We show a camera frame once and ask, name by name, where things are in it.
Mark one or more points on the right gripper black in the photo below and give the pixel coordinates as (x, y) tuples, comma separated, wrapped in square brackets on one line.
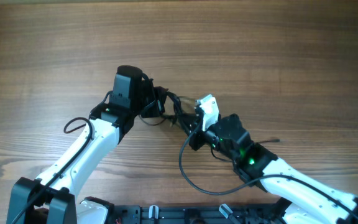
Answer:
[(196, 134)]

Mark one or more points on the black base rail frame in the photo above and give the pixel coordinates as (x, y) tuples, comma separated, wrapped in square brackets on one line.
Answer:
[(249, 214)]

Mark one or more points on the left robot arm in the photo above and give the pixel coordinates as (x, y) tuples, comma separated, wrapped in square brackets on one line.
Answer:
[(51, 196)]

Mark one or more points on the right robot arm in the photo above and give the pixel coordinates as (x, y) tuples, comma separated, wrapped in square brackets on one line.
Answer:
[(302, 199)]

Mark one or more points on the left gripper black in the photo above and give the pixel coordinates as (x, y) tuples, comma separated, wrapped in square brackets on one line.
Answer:
[(158, 98)]

